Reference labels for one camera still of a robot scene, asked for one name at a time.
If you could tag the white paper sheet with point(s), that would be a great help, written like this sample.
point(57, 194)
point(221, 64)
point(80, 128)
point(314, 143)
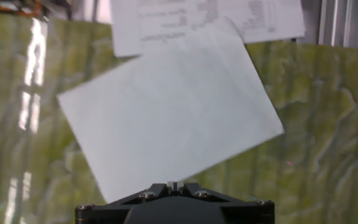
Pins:
point(166, 118)

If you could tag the white paper with printed list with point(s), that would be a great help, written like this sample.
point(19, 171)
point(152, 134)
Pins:
point(272, 21)

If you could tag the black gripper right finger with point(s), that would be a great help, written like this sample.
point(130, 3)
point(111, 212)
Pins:
point(228, 202)

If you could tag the green marble-pattern mat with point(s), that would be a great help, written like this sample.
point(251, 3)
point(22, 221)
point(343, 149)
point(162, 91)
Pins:
point(322, 124)

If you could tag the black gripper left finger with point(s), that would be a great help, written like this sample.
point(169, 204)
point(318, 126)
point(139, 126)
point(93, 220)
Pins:
point(126, 202)

